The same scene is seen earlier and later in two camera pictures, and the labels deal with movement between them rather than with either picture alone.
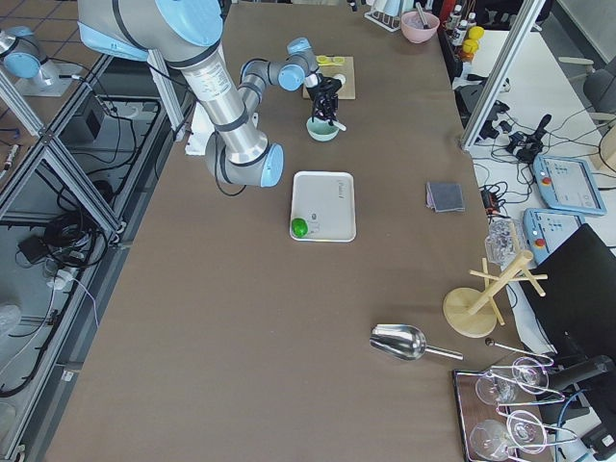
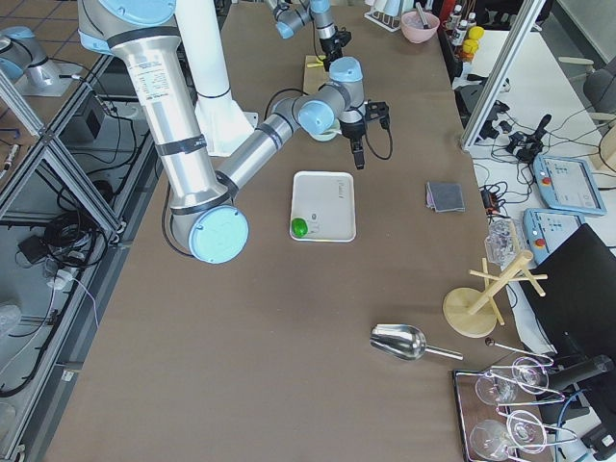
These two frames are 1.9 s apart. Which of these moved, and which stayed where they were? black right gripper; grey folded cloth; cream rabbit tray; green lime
Moved: black right gripper
Stayed: grey folded cloth; green lime; cream rabbit tray
